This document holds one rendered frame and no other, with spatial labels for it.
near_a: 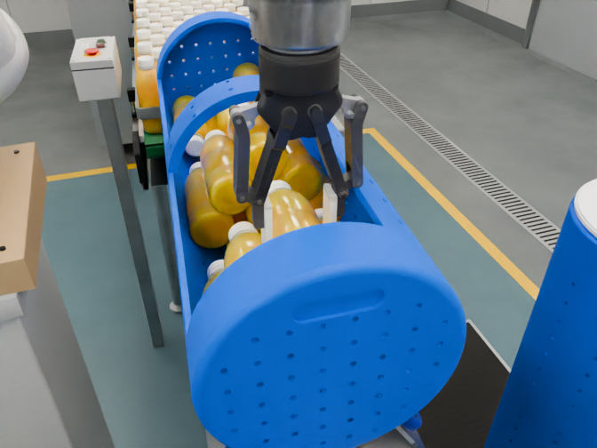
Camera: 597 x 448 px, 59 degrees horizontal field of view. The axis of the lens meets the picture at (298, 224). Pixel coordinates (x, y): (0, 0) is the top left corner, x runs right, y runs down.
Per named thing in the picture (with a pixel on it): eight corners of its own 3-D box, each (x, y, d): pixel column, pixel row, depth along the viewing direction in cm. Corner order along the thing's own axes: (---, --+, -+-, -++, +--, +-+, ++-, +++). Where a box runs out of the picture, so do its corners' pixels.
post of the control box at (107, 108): (154, 348, 197) (93, 89, 139) (153, 340, 201) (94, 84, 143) (164, 346, 198) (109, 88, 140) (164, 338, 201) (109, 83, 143)
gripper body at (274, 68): (331, 26, 52) (328, 115, 57) (245, 32, 50) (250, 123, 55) (357, 50, 46) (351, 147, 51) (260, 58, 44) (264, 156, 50)
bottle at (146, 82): (163, 138, 140) (152, 68, 129) (139, 135, 141) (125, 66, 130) (175, 126, 145) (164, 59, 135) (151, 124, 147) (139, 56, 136)
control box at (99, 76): (79, 102, 132) (68, 61, 126) (84, 75, 148) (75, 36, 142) (121, 98, 134) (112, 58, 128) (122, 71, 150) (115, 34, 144)
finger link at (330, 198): (322, 183, 59) (330, 182, 59) (322, 233, 63) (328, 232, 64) (330, 197, 57) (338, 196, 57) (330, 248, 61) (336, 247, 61)
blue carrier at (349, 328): (211, 489, 58) (167, 300, 42) (168, 140, 127) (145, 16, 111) (449, 427, 64) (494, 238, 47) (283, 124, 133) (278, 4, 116)
